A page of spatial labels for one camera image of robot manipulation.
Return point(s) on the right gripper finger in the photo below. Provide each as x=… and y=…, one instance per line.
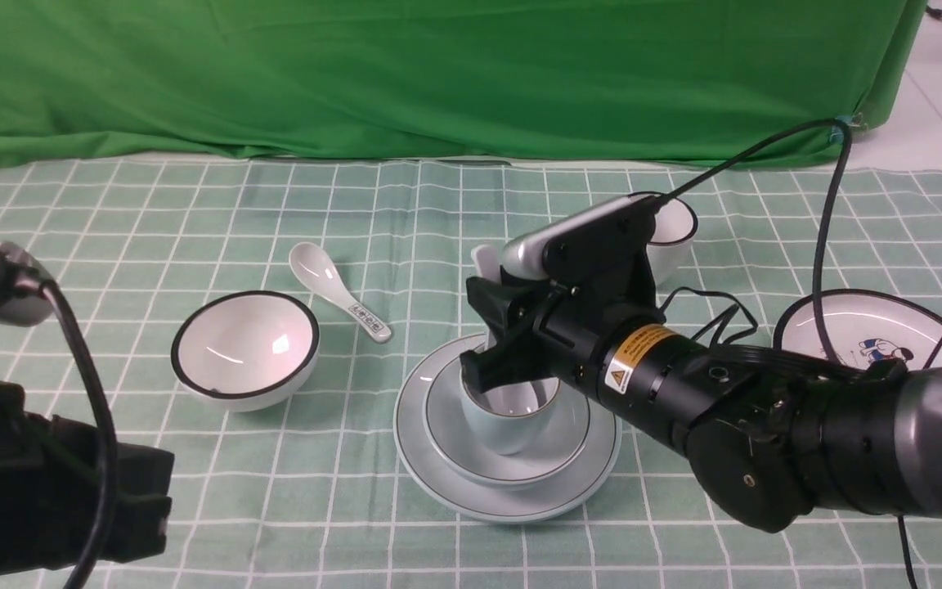
x=501, y=305
x=510, y=361

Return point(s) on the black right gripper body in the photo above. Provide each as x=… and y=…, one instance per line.
x=586, y=321

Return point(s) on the pale blue cup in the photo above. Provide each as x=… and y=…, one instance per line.
x=508, y=418

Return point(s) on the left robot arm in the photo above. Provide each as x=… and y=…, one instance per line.
x=71, y=494

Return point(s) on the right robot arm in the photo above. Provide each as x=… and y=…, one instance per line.
x=769, y=434

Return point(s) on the white cup black rim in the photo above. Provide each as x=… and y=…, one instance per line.
x=662, y=230

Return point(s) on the pale blue bowl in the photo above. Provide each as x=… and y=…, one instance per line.
x=449, y=435

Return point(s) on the pale blue plate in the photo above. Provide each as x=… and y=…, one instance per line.
x=517, y=504

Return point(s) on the white ceramic spoon with pattern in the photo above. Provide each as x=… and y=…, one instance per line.
x=317, y=271

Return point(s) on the green checkered tablecloth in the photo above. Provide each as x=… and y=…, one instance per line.
x=310, y=493

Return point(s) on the white bowl black rim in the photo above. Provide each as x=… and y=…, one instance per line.
x=246, y=351

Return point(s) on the white plate with cartoon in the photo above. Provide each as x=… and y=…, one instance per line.
x=867, y=326

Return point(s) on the green backdrop cloth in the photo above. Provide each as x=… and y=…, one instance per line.
x=687, y=82

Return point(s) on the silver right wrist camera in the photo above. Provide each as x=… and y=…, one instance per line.
x=578, y=246

